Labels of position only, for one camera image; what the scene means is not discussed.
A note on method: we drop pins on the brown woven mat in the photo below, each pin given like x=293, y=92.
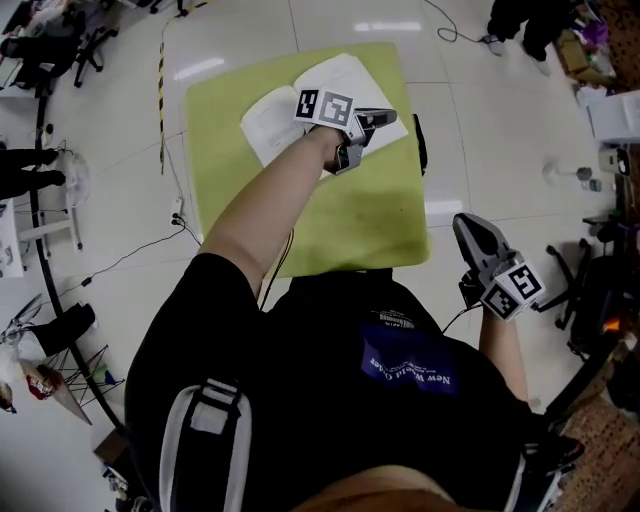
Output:
x=605, y=450

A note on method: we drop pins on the white floor fan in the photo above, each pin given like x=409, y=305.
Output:
x=77, y=180

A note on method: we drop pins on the white book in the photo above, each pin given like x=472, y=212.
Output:
x=272, y=120

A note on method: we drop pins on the black curved pole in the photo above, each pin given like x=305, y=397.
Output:
x=47, y=280

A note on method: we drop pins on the black office chair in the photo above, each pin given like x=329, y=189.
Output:
x=595, y=295
x=55, y=40

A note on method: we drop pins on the black bag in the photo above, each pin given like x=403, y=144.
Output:
x=65, y=327

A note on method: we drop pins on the person's left forearm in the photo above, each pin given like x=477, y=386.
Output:
x=270, y=200

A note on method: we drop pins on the yellow black hazard tape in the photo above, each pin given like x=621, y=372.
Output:
x=161, y=105

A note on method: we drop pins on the person's right forearm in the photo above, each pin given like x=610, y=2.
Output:
x=500, y=350

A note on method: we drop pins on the person's black t-shirt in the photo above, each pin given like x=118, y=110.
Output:
x=320, y=400

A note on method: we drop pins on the white power strip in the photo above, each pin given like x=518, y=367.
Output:
x=178, y=209

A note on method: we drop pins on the white desk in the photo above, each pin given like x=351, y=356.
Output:
x=30, y=235

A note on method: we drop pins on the white storage box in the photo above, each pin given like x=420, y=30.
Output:
x=612, y=115

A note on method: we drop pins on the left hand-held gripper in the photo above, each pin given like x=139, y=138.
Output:
x=330, y=107

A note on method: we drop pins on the brown cardboard box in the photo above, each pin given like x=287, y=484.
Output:
x=575, y=55

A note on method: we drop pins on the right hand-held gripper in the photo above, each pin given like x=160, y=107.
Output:
x=512, y=292

